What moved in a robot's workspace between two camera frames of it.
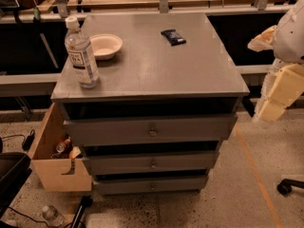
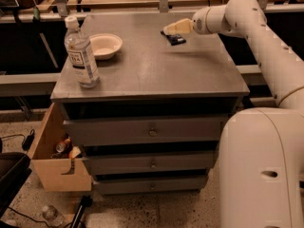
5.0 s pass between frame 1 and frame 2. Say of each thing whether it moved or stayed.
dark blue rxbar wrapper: stayed
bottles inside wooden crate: stayed
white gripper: moved
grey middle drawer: stayed
